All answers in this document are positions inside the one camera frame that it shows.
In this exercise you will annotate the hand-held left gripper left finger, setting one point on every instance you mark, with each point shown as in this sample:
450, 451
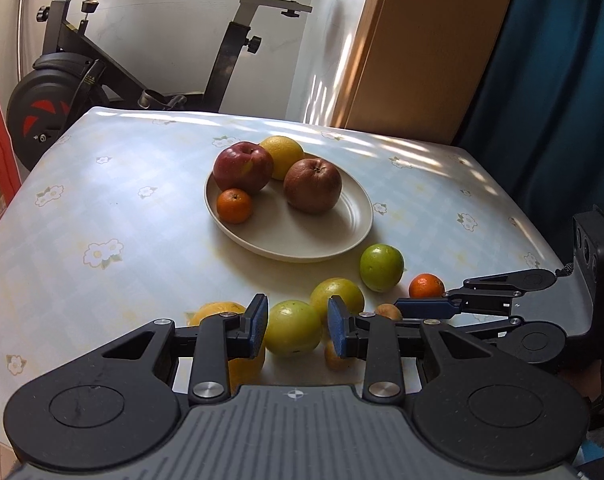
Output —
258, 325

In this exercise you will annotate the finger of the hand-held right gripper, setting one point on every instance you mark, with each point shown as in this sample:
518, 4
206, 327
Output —
496, 329
424, 307

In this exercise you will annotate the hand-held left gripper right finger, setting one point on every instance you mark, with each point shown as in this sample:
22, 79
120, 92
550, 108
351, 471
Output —
337, 326

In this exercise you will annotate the small tangerine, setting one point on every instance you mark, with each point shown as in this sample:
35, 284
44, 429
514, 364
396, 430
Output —
234, 206
425, 285

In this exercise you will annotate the yellow-green apple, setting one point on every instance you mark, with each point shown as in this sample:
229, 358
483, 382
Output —
293, 327
338, 294

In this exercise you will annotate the yellow orange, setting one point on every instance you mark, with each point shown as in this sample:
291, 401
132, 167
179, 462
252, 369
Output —
209, 310

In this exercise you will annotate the green lime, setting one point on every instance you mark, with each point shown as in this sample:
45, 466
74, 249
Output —
381, 267

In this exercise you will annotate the cream round plate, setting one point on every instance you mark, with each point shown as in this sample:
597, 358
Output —
302, 235

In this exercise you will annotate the dark red apple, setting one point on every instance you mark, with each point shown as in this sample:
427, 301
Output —
312, 187

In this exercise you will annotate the yellow lemon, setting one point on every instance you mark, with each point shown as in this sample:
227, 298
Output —
284, 152

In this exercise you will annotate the dark blue curtain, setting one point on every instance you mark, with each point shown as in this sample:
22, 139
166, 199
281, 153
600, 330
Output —
556, 85

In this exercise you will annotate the wooden door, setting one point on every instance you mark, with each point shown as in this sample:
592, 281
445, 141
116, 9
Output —
421, 45

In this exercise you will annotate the black exercise bike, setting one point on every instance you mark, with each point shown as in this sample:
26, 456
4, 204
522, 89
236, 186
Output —
57, 90

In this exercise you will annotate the metal pipe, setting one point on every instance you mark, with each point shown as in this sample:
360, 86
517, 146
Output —
23, 20

